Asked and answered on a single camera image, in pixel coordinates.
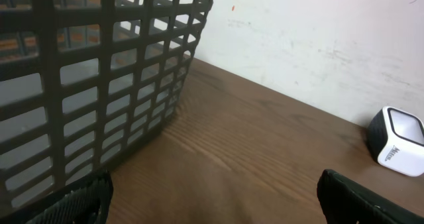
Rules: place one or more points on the grey plastic basket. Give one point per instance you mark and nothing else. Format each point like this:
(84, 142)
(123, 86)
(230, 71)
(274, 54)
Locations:
(85, 83)

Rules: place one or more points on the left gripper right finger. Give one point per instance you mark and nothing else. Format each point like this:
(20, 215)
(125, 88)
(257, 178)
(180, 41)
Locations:
(344, 201)

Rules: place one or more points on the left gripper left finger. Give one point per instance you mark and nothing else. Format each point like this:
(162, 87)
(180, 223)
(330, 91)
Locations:
(84, 201)

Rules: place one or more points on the white barcode scanner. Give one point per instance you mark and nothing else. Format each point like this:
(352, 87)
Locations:
(395, 141)

